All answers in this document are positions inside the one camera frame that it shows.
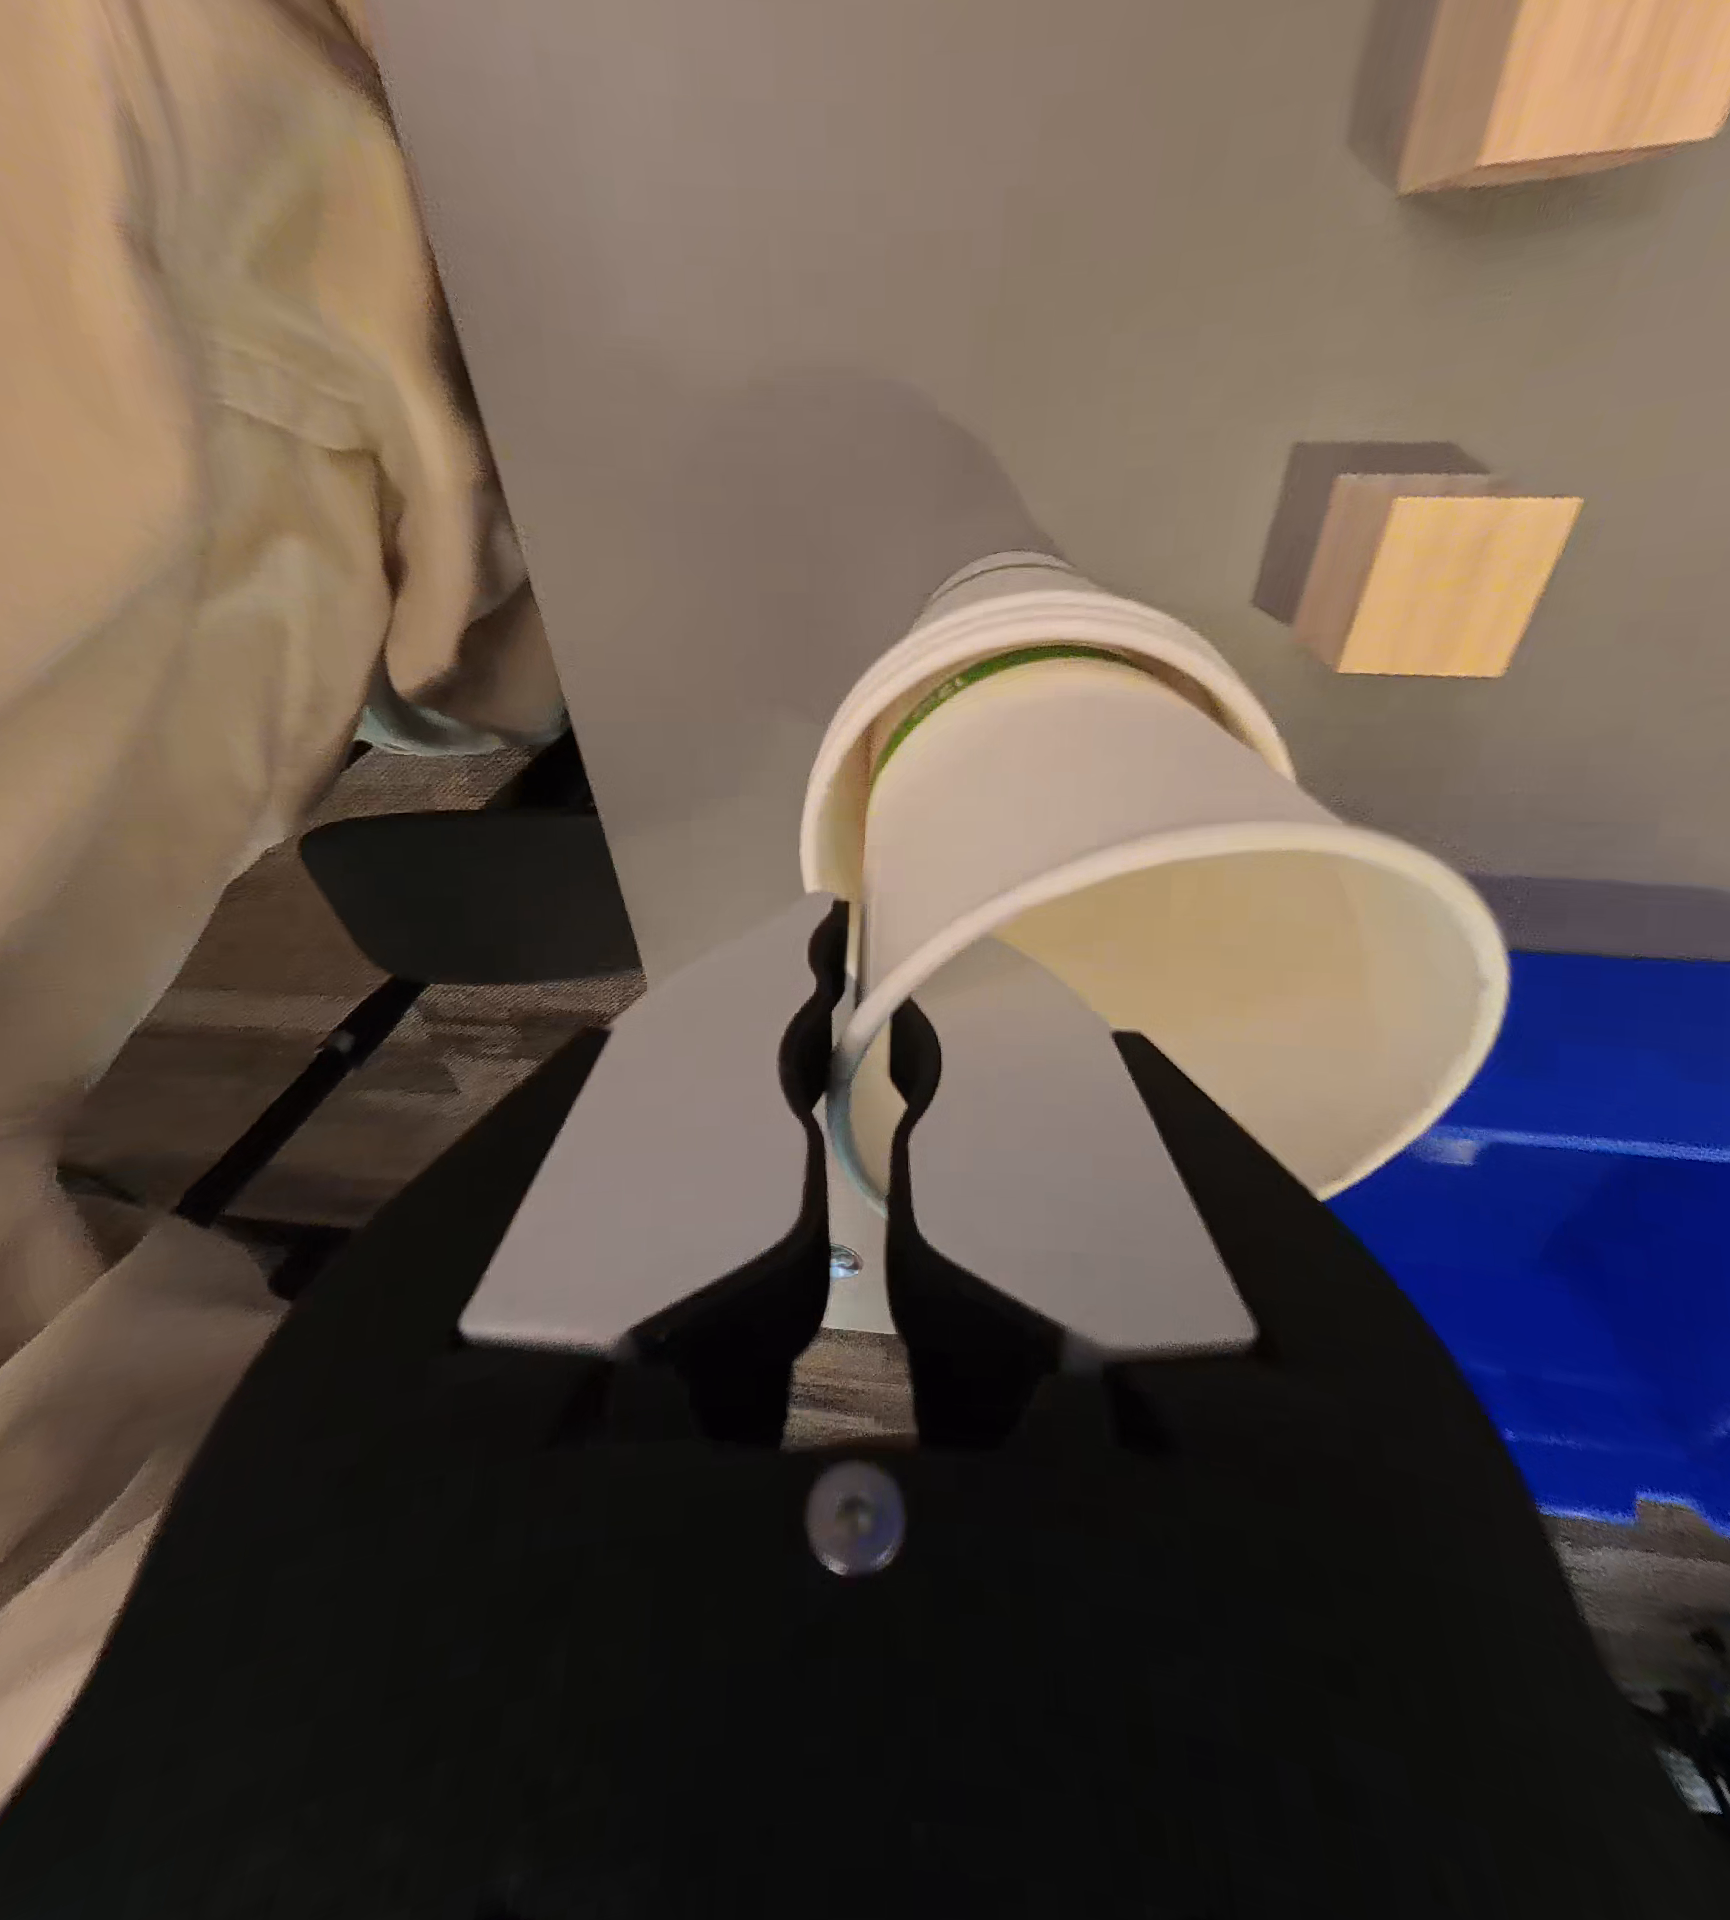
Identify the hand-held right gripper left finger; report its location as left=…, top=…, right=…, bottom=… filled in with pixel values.
left=457, top=883, right=856, bottom=1453

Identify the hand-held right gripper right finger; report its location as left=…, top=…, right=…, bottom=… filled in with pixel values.
left=881, top=942, right=1260, bottom=1453

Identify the blue plastic bin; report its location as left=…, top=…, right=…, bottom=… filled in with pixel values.
left=1322, top=948, right=1730, bottom=1535

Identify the wooden cube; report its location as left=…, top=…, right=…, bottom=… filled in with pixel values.
left=1395, top=0, right=1730, bottom=199
left=1253, top=441, right=1588, bottom=680

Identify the black office chair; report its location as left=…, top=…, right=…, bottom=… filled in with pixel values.
left=175, top=810, right=617, bottom=1300

